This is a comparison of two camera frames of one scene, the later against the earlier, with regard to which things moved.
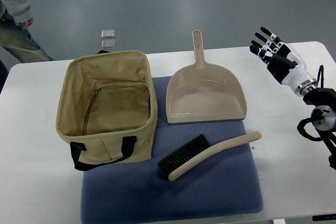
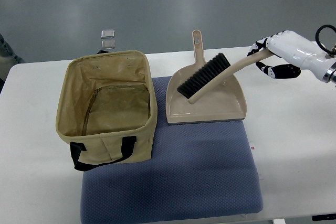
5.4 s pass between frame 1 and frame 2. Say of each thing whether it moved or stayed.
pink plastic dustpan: stayed
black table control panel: stayed
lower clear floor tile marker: stayed
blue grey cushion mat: stayed
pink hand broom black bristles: moved
